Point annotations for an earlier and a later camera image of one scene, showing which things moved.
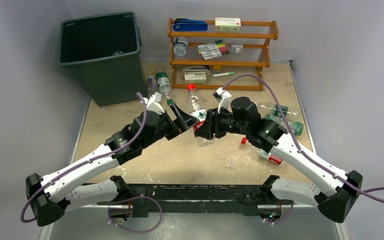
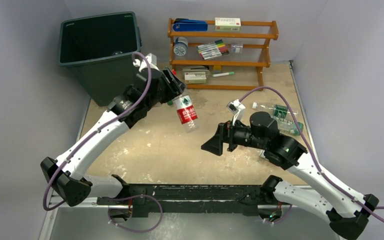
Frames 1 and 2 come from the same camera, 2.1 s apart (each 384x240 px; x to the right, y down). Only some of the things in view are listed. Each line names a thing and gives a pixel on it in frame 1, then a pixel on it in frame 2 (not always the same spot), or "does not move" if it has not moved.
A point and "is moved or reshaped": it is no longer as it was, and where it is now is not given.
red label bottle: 196,105 is moved or reshaped
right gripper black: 212,123 -> 230,136
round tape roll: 181,44 does not move
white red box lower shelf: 195,77 does not move
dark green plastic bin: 103,51 does not move
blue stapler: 181,24 does not move
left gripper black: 186,121 -> 174,87
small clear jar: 236,47 does not move
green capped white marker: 223,74 does not move
